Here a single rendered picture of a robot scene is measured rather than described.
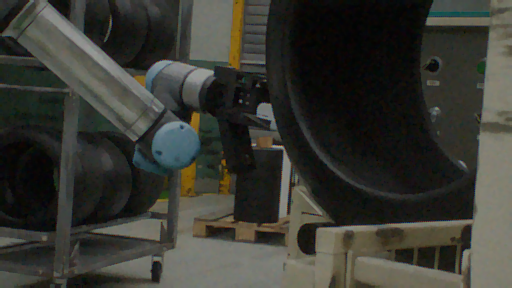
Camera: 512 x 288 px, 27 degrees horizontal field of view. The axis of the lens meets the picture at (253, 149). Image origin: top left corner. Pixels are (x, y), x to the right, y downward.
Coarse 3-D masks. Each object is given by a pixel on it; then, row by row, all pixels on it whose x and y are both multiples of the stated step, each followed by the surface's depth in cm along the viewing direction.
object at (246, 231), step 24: (264, 144) 799; (264, 168) 784; (288, 168) 835; (240, 192) 790; (264, 192) 786; (288, 192) 859; (216, 216) 811; (240, 216) 790; (264, 216) 787; (288, 216) 847; (240, 240) 785
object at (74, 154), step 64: (64, 0) 572; (128, 0) 539; (192, 0) 602; (128, 64) 577; (64, 128) 486; (0, 192) 538; (64, 192) 487; (128, 192) 553; (0, 256) 523; (64, 256) 489; (128, 256) 553
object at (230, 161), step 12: (228, 120) 173; (228, 132) 173; (240, 132) 174; (228, 144) 173; (240, 144) 173; (228, 156) 173; (240, 156) 172; (252, 156) 174; (228, 168) 173; (240, 168) 172; (252, 168) 174
